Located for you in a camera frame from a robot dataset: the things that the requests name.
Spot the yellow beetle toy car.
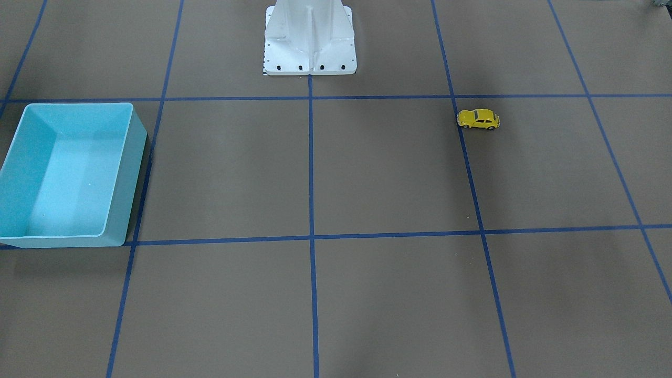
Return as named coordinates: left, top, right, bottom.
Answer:
left=456, top=109, right=501, bottom=131

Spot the light blue plastic bin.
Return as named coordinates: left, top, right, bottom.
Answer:
left=1, top=102, right=148, bottom=248

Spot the white camera stand pedestal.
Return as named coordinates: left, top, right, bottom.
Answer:
left=262, top=1, right=358, bottom=75

